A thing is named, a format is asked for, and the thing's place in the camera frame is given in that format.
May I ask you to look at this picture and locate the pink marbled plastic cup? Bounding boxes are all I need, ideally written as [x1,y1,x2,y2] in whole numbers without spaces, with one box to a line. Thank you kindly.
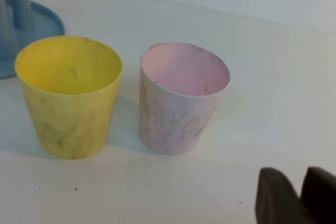
[139,41,232,156]

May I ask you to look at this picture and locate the yellow marbled plastic cup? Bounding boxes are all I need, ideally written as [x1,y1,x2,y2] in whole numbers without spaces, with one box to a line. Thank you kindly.
[15,36,124,160]

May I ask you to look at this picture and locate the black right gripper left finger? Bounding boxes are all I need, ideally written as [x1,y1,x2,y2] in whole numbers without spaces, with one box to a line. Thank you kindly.
[256,167,316,224]

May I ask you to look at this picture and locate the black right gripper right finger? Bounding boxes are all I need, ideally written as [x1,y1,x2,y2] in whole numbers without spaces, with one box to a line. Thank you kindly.
[300,166,336,224]

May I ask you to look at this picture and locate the blue cup stand white caps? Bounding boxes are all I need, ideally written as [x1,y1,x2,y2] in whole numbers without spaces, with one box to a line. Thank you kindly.
[0,0,66,80]

